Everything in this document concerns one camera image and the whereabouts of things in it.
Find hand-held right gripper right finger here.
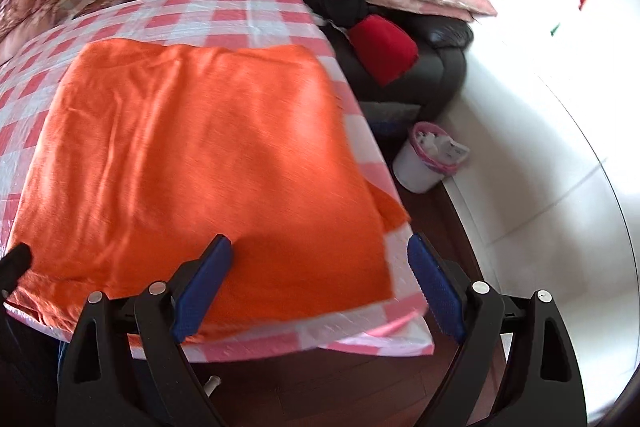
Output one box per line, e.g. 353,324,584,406
407,232,588,427

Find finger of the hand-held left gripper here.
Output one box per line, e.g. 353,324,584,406
0,243,34,299

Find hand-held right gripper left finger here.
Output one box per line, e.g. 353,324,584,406
55,234,236,427

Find orange pants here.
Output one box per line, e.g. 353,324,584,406
5,39,412,330

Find person's blue trousers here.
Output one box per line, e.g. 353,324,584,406
0,314,71,427

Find white trash bin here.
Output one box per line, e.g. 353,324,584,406
392,122,471,194

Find pink bin liner bag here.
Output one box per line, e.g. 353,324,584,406
409,121,464,178

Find white paper waste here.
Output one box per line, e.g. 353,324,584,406
420,131,471,161

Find black leather sofa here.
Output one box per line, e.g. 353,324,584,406
232,0,474,124

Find red cushion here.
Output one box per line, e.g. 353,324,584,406
347,14,419,88

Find pink white checked tablecloth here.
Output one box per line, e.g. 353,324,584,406
0,0,435,363

